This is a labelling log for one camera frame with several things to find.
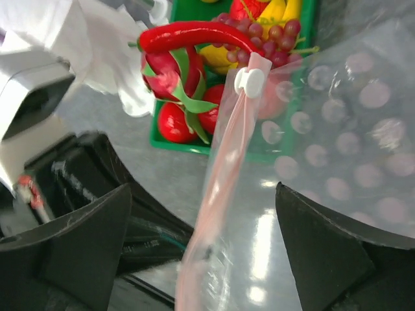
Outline red chili pepper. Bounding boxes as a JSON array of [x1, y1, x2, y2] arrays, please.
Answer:
[[128, 21, 265, 56]]

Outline clear pink zip top bag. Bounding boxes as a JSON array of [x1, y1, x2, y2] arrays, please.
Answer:
[[175, 19, 414, 310]]

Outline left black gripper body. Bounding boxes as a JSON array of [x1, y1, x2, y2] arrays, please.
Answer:
[[1, 132, 193, 275]]

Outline green plastic crate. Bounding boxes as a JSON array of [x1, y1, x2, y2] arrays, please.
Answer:
[[148, 0, 320, 165]]

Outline peach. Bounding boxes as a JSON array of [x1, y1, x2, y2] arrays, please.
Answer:
[[258, 78, 294, 120]]

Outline white t-shirt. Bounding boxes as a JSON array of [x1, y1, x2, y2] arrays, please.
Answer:
[[1, 1, 156, 117]]

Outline pink dragon fruit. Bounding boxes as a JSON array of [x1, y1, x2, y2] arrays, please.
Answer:
[[141, 46, 217, 144]]

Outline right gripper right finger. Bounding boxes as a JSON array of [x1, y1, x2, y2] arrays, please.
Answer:
[[275, 183, 414, 310]]

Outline red apple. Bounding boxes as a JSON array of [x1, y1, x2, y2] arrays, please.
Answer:
[[157, 102, 198, 144], [198, 84, 224, 135]]

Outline red grapes bunch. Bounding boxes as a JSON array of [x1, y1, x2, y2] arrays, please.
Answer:
[[199, 15, 320, 73]]

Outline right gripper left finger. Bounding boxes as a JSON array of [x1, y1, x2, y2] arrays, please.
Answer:
[[1, 185, 132, 310]]

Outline yellow banana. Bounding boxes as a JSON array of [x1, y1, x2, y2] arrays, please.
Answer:
[[204, 0, 303, 75]]

